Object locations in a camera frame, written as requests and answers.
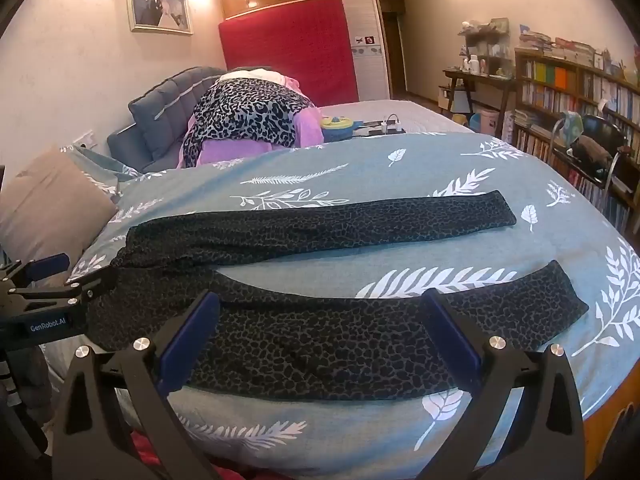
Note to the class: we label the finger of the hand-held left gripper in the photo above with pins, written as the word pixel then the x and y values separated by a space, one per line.
pixel 47 266
pixel 95 285

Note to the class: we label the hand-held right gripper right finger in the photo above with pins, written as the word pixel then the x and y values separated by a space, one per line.
pixel 450 342

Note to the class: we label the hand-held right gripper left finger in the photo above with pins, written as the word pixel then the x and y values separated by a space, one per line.
pixel 187 345

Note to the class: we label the black leopard patterned pants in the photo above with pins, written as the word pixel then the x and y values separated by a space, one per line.
pixel 300 340

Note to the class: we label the beige pillow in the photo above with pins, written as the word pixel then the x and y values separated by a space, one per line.
pixel 45 205

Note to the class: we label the leaf printed pillow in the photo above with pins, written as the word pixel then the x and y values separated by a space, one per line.
pixel 102 170

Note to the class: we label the red cloth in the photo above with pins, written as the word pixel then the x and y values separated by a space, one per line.
pixel 147 455

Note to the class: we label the teal leaf printed blanket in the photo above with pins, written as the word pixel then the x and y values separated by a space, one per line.
pixel 380 180

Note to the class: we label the blue folded blanket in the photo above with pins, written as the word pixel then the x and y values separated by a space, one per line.
pixel 160 105

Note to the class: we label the blue bin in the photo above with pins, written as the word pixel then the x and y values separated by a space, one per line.
pixel 484 122

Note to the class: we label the power strip with chargers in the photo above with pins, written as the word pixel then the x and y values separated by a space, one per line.
pixel 385 129

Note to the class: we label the leopard print cloth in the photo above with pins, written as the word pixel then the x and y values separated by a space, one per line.
pixel 240 115

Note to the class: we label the grey bed sheet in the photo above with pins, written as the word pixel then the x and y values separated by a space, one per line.
pixel 425 115

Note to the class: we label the blue and yellow toy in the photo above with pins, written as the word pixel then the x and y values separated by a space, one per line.
pixel 340 130

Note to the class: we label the black chair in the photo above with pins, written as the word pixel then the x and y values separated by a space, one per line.
pixel 597 152

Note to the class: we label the wooden desk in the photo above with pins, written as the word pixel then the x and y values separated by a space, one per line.
pixel 475 80

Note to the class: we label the white cloth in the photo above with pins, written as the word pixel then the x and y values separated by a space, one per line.
pixel 255 75

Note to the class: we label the wooden bookshelf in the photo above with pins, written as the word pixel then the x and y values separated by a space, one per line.
pixel 550 85

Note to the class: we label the framed photo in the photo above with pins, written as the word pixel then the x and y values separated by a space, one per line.
pixel 159 5

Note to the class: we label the desktop shelf organizer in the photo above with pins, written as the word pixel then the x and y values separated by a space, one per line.
pixel 487 47

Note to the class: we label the dark wooden door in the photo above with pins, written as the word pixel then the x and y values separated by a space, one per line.
pixel 395 50

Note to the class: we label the red curtain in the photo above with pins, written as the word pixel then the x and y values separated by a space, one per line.
pixel 300 45

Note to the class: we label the stack of books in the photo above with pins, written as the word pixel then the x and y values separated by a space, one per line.
pixel 565 47

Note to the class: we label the wall socket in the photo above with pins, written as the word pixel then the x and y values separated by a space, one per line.
pixel 83 140

